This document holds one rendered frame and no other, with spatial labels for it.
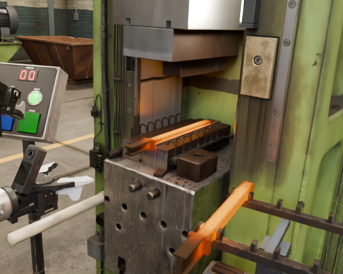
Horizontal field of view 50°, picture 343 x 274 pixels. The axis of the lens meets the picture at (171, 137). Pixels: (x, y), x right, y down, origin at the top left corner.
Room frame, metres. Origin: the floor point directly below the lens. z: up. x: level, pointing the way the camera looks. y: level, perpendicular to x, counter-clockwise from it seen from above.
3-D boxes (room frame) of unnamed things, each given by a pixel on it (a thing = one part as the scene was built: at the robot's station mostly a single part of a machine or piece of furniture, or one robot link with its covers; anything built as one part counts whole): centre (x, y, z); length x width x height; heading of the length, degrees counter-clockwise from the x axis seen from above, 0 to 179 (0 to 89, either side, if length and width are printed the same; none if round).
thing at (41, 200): (0.80, 0.33, 0.97); 0.12 x 0.08 x 0.09; 144
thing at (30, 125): (1.29, 0.52, 1.01); 0.07 x 0.05 x 0.07; 79
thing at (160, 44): (1.34, -0.03, 1.32); 0.42 x 0.20 x 0.10; 144
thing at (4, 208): (0.73, 0.38, 0.98); 0.08 x 0.05 x 0.08; 54
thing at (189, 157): (1.12, -0.09, 0.95); 0.12 x 0.08 x 0.06; 144
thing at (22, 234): (1.30, 0.42, 0.62); 0.44 x 0.05 x 0.05; 144
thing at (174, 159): (1.24, -0.11, 0.95); 0.34 x 0.03 x 0.03; 144
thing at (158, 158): (1.34, -0.03, 0.96); 0.42 x 0.20 x 0.09; 144
